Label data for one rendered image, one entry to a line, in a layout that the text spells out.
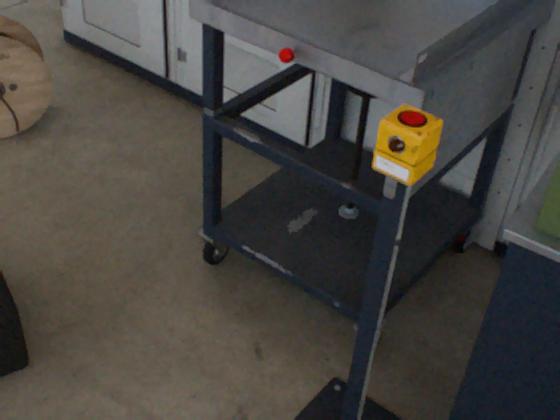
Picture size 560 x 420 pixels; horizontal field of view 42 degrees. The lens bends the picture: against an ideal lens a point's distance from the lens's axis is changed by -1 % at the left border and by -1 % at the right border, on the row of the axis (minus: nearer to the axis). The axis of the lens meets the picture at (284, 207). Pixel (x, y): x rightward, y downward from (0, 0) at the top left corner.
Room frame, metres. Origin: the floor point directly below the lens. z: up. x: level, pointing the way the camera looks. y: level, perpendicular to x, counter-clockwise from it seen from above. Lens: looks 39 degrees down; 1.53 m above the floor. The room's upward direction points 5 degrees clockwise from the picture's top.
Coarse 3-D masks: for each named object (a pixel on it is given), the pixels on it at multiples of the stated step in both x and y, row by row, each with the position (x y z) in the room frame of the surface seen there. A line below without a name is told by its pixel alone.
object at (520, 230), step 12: (552, 168) 1.16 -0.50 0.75; (540, 180) 1.11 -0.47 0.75; (540, 192) 1.08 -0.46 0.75; (528, 204) 1.04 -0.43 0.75; (540, 204) 1.04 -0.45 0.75; (516, 216) 1.00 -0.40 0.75; (528, 216) 1.00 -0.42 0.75; (504, 228) 0.97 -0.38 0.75; (516, 228) 0.97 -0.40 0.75; (528, 228) 0.97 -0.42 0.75; (516, 240) 0.95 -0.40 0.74; (528, 240) 0.94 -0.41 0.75; (540, 240) 0.94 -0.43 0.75; (552, 240) 0.94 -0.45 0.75; (540, 252) 0.93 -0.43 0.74; (552, 252) 0.92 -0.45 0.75
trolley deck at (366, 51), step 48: (192, 0) 1.59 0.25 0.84; (240, 0) 1.59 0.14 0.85; (288, 0) 1.61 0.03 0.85; (336, 0) 1.63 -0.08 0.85; (384, 0) 1.66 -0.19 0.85; (432, 0) 1.68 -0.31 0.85; (480, 0) 1.71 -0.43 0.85; (336, 48) 1.39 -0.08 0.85; (384, 48) 1.41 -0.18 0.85; (480, 48) 1.44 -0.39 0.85; (384, 96) 1.29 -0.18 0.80; (432, 96) 1.27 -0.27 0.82
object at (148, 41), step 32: (64, 0) 2.93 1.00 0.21; (96, 0) 2.81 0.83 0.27; (128, 0) 2.70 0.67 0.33; (160, 0) 2.59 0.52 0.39; (64, 32) 2.97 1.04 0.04; (96, 32) 2.82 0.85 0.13; (128, 32) 2.70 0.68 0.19; (160, 32) 2.59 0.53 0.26; (128, 64) 2.73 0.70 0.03; (160, 64) 2.60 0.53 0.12
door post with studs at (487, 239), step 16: (544, 48) 1.79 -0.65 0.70; (544, 64) 1.78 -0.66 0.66; (544, 80) 1.78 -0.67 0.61; (528, 96) 1.79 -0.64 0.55; (528, 112) 1.79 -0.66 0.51; (528, 128) 1.78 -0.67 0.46; (512, 144) 1.79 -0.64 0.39; (512, 160) 1.79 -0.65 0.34; (512, 176) 1.78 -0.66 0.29; (496, 208) 1.79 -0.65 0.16; (496, 224) 1.78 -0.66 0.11; (480, 240) 1.80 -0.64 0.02
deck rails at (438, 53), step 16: (208, 0) 1.56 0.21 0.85; (496, 0) 1.54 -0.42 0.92; (512, 0) 1.62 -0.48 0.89; (528, 0) 1.72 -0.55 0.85; (480, 16) 1.48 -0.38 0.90; (496, 16) 1.56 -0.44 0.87; (512, 16) 1.63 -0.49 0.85; (448, 32) 1.36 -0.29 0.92; (464, 32) 1.42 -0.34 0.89; (480, 32) 1.50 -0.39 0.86; (432, 48) 1.31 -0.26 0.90; (448, 48) 1.37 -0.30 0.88; (464, 48) 1.43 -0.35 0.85; (416, 64) 1.26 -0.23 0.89; (432, 64) 1.32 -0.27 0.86; (400, 80) 1.27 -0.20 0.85; (416, 80) 1.27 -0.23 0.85
